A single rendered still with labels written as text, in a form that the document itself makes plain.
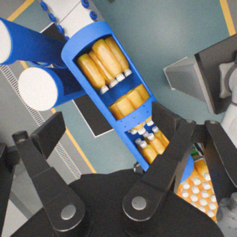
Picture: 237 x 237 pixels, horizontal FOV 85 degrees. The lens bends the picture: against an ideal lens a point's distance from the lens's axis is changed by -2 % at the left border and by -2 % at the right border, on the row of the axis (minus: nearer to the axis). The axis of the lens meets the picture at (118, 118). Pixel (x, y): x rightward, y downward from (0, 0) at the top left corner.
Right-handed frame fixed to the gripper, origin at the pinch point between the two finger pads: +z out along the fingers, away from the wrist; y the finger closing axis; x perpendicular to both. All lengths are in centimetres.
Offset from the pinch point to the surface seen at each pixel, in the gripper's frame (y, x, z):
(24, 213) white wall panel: -219, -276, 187
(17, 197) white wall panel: -230, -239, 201
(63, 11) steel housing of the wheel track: -22, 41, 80
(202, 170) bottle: 54, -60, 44
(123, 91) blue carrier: 9, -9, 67
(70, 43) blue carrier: -14, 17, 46
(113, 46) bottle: 4, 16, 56
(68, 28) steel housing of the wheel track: -21, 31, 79
